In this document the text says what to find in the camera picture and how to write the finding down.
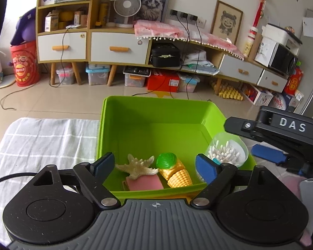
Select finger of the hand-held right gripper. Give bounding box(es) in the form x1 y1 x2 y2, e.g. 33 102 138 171
223 116 260 139
251 144 313 175

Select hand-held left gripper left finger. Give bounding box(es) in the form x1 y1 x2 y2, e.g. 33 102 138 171
29 152 122 210

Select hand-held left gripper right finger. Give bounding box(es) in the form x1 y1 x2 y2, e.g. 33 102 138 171
190 154 279 210

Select clear cotton swab jar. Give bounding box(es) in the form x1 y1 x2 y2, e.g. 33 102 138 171
197 132 249 182

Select green plastic bin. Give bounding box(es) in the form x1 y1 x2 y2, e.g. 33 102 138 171
95 95 257 206

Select blue and white packets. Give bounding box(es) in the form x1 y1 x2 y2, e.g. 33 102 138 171
273 92 300 111

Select yellow toy corn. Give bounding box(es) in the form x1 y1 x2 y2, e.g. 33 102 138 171
156 152 193 188

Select beige starfish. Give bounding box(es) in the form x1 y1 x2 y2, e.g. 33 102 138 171
115 154 159 180

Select row of yellow toys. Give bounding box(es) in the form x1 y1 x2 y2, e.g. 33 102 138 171
211 79 244 101

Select red and white carton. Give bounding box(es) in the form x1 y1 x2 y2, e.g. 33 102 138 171
240 83 273 106

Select pink foam block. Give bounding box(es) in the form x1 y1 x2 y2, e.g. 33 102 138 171
122 174 164 192

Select red gift box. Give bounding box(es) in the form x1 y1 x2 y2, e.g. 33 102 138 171
284 68 304 95

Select white cabinet drawer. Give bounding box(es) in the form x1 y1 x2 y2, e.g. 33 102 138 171
258 71 288 93
91 32 150 65
219 55 263 80
38 32 87 61

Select clear storage box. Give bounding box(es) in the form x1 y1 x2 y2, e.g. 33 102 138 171
179 74 200 93

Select white grey checkered cloth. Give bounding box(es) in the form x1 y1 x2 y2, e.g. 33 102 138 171
0 117 287 243

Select black appliance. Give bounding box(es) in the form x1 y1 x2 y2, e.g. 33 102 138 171
267 43 298 75

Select stack of folded cloths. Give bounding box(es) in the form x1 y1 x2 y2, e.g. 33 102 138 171
184 51 220 74

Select white bottle red cap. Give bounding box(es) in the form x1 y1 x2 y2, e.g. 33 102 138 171
243 26 259 58

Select red shoebox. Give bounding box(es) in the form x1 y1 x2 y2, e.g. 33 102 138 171
146 73 180 92

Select clear box blue lid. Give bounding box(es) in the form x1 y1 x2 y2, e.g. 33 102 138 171
86 65 111 86

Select clear box orange latches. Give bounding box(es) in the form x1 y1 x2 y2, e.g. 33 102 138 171
123 66 150 88

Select white printer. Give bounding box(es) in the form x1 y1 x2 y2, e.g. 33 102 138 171
261 23 302 46

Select clear box pink lid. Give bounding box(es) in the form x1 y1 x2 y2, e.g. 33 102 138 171
56 68 75 85

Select black storage case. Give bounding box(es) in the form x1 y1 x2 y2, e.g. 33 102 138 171
151 42 180 68

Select white paper note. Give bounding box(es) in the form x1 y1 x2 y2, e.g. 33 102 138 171
303 16 313 37

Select framed girl drawing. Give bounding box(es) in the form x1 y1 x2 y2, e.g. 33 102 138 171
210 0 244 45

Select pink fringed cloth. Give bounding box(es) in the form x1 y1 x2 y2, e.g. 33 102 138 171
134 19 245 59

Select white round stand base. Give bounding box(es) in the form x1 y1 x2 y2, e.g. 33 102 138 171
0 74 16 89

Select red printed bucket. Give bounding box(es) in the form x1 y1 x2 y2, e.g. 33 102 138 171
10 41 41 87

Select wooden TV cabinet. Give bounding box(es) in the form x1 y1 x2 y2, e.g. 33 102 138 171
36 0 290 94

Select framed cat picture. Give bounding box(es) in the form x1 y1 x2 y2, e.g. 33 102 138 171
136 0 172 23

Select brown cardboard box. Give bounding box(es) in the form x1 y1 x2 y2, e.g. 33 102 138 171
73 11 88 28

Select yellow bottle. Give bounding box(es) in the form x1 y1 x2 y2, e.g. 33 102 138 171
99 3 109 28

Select small white box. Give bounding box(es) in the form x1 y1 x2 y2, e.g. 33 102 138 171
45 14 59 32

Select yellow tape roll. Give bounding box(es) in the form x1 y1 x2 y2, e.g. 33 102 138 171
59 11 74 29

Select purple plush toy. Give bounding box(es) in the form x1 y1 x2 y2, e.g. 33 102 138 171
10 7 37 46

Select small white desk fan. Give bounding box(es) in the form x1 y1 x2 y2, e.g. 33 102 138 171
113 0 142 29

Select black hanging power cable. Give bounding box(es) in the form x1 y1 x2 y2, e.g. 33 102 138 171
132 18 202 98

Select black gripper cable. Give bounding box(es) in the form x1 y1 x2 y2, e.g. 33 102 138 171
0 172 42 188

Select wall socket strip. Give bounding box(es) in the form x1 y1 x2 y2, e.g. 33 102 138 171
169 9 206 29

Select black floor cable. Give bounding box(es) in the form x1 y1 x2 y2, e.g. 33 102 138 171
0 29 68 111

